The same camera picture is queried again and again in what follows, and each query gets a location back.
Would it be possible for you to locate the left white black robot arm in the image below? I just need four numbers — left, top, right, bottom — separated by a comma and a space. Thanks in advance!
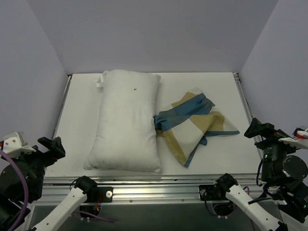
0, 132, 97, 231

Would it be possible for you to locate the aluminium side rail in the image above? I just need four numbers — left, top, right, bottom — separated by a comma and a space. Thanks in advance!
232, 73, 263, 160
51, 75, 72, 139

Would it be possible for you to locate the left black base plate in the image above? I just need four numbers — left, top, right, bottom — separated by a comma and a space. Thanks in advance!
85, 186, 113, 203

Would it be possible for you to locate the left aluminium side rail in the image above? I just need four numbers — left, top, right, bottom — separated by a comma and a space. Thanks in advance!
51, 75, 72, 139

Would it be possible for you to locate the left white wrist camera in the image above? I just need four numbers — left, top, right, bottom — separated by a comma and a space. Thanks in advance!
0, 131, 36, 158

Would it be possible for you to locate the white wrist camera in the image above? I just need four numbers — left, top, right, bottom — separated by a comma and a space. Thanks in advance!
0, 131, 36, 158
279, 126, 308, 149

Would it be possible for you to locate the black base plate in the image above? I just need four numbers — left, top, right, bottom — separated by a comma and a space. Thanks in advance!
198, 182, 231, 201
85, 186, 113, 203

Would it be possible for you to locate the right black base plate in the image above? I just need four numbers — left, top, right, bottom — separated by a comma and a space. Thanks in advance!
198, 182, 231, 201

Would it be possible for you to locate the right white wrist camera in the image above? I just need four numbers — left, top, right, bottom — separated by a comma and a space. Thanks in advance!
279, 126, 308, 149

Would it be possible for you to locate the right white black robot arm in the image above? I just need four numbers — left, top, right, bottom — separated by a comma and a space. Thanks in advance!
214, 118, 308, 231

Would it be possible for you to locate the aluminium front rail frame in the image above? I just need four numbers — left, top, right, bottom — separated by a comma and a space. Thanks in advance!
26, 174, 288, 206

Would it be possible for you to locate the blue beige white pillowcase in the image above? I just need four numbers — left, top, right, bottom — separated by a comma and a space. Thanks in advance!
154, 88, 240, 167

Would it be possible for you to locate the white pillow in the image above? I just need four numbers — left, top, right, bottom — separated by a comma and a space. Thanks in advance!
83, 70, 161, 173

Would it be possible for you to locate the right aluminium side rail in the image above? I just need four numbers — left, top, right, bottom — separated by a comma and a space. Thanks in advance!
232, 73, 263, 160

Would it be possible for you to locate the black looped wire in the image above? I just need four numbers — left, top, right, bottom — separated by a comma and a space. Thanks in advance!
256, 160, 265, 187

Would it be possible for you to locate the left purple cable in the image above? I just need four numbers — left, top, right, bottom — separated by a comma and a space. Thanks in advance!
0, 150, 116, 231

